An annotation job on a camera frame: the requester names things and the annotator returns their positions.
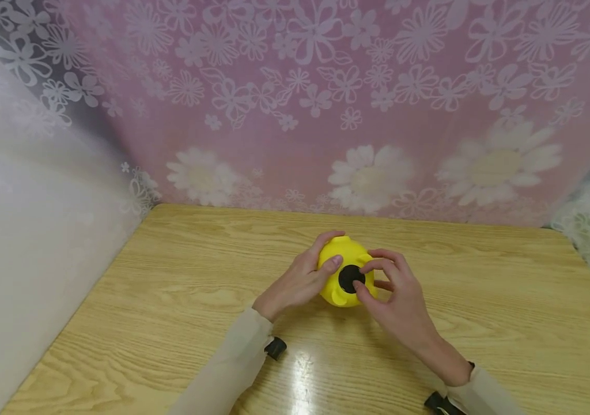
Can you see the person's left hand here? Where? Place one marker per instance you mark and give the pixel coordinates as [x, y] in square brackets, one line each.
[295, 287]

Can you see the person's right hand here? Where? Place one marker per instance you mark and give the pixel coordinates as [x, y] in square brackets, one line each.
[404, 311]

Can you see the black round plug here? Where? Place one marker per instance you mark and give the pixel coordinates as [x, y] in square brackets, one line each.
[348, 279]

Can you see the yellow piggy bank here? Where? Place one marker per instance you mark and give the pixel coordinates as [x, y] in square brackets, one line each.
[346, 253]

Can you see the person's right forearm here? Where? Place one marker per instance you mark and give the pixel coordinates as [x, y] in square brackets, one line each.
[474, 392]

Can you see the person's left forearm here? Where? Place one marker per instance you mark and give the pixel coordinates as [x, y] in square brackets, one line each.
[228, 369]

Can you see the black wrist band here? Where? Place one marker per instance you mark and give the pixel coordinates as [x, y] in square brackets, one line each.
[276, 348]
[439, 402]

